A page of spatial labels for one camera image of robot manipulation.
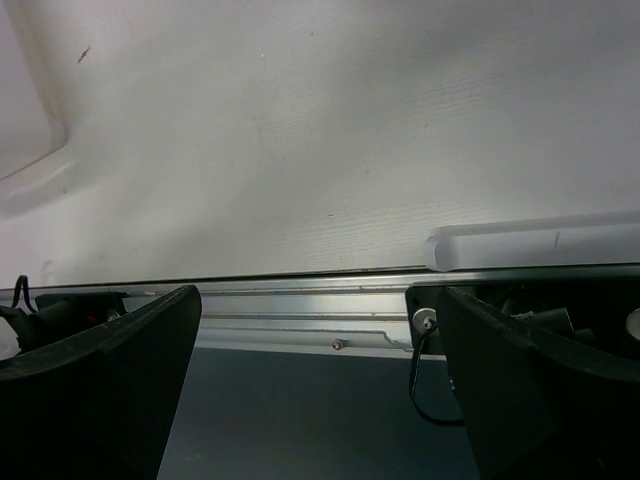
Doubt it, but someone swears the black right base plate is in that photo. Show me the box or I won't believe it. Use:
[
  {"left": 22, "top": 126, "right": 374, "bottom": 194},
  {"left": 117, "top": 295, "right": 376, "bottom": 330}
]
[{"left": 405, "top": 284, "right": 442, "bottom": 348}]

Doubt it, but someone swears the metal clothes rack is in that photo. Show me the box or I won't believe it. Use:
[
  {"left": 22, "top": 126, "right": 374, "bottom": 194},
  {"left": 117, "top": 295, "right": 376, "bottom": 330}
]
[{"left": 423, "top": 211, "right": 639, "bottom": 272}]

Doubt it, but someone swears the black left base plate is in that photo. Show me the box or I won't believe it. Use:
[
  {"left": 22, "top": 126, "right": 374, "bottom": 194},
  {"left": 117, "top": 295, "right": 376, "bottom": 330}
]
[{"left": 28, "top": 292, "right": 126, "bottom": 344}]

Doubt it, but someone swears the aluminium mounting rail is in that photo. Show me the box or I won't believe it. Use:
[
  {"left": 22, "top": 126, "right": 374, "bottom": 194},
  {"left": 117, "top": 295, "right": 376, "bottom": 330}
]
[{"left": 0, "top": 264, "right": 640, "bottom": 356}]

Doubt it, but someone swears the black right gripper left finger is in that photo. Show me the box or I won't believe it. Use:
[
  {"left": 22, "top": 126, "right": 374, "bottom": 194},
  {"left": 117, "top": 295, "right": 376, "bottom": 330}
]
[{"left": 1, "top": 285, "right": 202, "bottom": 479}]

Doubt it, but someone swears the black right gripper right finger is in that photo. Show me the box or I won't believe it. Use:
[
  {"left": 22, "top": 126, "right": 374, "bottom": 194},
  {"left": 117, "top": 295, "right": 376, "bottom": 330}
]
[{"left": 436, "top": 288, "right": 639, "bottom": 479}]

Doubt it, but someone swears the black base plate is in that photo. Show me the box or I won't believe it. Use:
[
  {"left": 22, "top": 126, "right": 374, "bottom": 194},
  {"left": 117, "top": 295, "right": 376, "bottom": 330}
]
[
  {"left": 405, "top": 284, "right": 442, "bottom": 348},
  {"left": 28, "top": 292, "right": 126, "bottom": 344}
]

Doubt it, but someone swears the white plastic bin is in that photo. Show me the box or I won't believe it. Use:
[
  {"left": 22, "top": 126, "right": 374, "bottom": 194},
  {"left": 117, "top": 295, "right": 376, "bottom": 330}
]
[{"left": 1, "top": 1, "right": 69, "bottom": 218}]

